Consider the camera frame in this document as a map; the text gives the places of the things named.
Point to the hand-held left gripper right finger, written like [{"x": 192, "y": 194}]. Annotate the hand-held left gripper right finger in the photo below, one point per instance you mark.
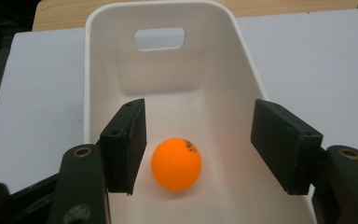
[{"x": 284, "y": 144}]

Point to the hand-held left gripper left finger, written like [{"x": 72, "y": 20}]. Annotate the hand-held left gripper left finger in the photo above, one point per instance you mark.
[{"x": 124, "y": 146}]

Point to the orange ball with dark mark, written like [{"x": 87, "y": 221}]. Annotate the orange ball with dark mark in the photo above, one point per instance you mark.
[{"x": 176, "y": 165}]

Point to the white plastic bin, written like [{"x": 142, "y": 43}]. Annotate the white plastic bin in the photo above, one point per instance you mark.
[{"x": 205, "y": 77}]

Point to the wooden table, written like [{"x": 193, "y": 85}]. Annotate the wooden table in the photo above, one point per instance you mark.
[{"x": 62, "y": 15}]

